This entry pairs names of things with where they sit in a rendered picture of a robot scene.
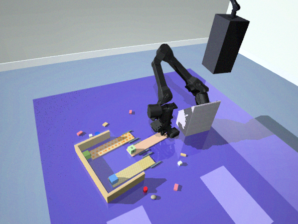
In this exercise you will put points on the light green letter cube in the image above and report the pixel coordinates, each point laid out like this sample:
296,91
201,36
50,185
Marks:
131,149

